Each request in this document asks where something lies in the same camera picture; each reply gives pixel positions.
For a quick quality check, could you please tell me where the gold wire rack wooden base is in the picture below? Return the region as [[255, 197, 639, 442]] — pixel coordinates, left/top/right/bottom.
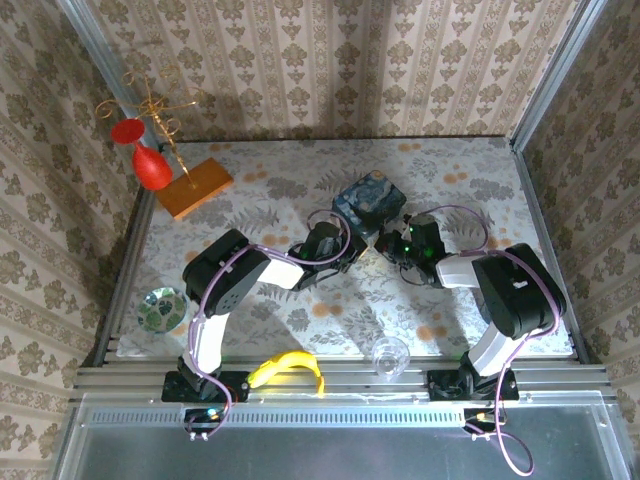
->
[[95, 64, 236, 222]]

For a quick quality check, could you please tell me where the aluminium side rail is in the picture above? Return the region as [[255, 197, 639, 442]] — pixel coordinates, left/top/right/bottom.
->
[[512, 144, 594, 364], [92, 187, 157, 361]]

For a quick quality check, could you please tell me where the green leaf pattern bowl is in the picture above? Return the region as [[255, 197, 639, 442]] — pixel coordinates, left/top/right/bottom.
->
[[137, 286, 190, 335]]

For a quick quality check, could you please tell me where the starry night tin box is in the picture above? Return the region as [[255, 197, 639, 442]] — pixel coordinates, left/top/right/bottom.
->
[[331, 170, 407, 240]]

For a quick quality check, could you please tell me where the floral fern tablecloth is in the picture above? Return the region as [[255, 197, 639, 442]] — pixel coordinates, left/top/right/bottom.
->
[[115, 137, 574, 359]]

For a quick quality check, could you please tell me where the aluminium front rail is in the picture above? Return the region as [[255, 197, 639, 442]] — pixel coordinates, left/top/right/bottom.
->
[[72, 355, 621, 404]]

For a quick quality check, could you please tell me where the clear drinking glass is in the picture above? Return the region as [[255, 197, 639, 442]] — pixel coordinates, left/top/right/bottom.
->
[[370, 335, 412, 384]]

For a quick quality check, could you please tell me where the aluminium frame post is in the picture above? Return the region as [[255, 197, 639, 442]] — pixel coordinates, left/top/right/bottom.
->
[[53, 0, 167, 151], [508, 0, 609, 151]]

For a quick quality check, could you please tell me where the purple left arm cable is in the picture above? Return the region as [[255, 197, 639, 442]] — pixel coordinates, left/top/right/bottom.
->
[[185, 208, 352, 442]]

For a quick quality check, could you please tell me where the red wine glass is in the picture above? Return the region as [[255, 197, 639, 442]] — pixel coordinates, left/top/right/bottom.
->
[[110, 118, 174, 192]]

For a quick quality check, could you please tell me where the small circuit board with wires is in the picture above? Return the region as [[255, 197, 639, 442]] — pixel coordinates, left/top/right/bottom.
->
[[463, 408, 507, 442], [183, 407, 227, 444]]

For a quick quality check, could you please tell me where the perforated metal tray panel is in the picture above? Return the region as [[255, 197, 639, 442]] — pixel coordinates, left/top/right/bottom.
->
[[49, 392, 634, 480]]

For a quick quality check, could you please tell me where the yellow banana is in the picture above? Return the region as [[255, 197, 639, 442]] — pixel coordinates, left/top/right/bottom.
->
[[247, 349, 326, 399]]

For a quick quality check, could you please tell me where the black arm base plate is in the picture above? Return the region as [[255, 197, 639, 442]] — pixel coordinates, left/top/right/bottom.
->
[[160, 370, 251, 403], [427, 368, 520, 401]]

